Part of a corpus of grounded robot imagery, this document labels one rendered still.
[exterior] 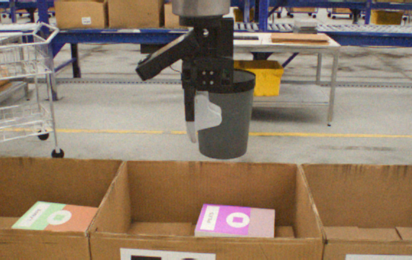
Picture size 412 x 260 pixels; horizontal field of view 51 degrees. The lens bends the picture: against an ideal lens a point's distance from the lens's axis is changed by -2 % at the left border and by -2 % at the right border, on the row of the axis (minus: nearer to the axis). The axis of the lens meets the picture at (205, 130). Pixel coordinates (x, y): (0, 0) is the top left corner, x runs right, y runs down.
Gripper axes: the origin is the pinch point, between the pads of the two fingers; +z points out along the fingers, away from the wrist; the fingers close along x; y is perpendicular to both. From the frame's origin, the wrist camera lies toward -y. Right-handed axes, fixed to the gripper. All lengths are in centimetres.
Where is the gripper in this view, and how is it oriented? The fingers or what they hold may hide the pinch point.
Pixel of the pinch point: (189, 134)
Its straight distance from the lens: 75.2
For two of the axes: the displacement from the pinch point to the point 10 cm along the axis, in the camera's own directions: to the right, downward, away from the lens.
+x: 0.2, -3.6, 9.3
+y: 10.0, 0.1, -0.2
